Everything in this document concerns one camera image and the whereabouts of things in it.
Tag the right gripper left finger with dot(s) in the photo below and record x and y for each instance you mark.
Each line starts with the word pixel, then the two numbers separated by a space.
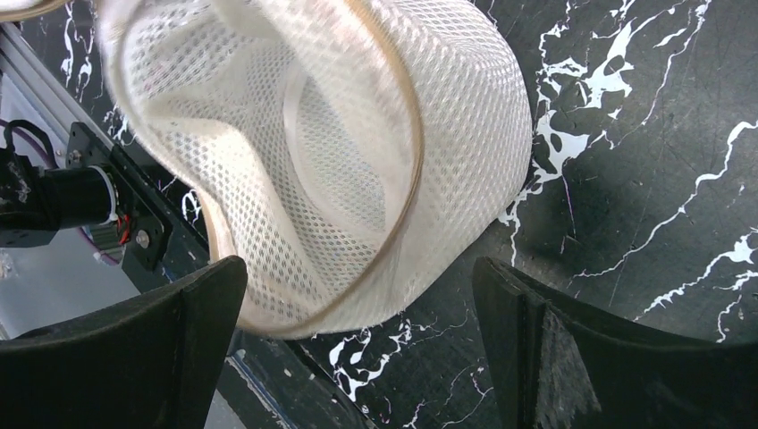
pixel 152 361

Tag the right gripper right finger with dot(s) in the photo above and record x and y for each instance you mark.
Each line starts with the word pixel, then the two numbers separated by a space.
pixel 557 362

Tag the white mesh laundry bag beige zipper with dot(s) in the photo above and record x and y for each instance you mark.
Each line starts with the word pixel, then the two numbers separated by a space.
pixel 347 151

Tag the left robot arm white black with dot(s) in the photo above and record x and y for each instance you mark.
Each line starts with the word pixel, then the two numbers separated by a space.
pixel 39 198

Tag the aluminium frame rail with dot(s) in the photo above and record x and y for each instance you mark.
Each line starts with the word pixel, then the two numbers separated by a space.
pixel 56 107

